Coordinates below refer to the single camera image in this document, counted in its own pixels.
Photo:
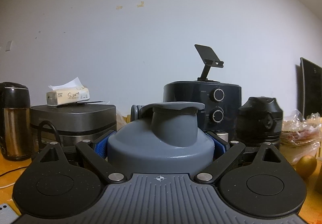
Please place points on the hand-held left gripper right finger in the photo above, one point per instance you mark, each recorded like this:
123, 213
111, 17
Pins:
219, 144

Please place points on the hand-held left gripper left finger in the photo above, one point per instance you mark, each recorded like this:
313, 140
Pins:
102, 146

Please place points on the grey lid shaker bottle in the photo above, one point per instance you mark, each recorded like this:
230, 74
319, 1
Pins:
161, 146

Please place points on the grey rice cooker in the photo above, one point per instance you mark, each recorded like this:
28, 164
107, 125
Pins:
75, 118

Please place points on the black gradient water bottle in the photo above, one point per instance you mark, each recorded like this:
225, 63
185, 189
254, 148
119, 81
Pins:
259, 123

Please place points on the black portable air pump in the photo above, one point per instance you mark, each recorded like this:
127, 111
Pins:
54, 128

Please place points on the dark blue air fryer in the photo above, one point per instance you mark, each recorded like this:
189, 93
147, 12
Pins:
186, 93

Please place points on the tissue pack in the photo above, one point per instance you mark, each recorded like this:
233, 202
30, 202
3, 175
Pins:
68, 95

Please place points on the clear bag of food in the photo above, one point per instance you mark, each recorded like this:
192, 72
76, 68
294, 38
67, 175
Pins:
301, 135

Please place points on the orange fruit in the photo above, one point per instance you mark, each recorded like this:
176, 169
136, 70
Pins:
305, 166

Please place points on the black electric kettle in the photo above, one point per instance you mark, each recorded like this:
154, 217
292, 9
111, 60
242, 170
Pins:
15, 125

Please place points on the black phone stand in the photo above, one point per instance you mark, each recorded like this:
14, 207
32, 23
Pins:
207, 54

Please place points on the black television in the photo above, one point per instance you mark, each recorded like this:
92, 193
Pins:
312, 88

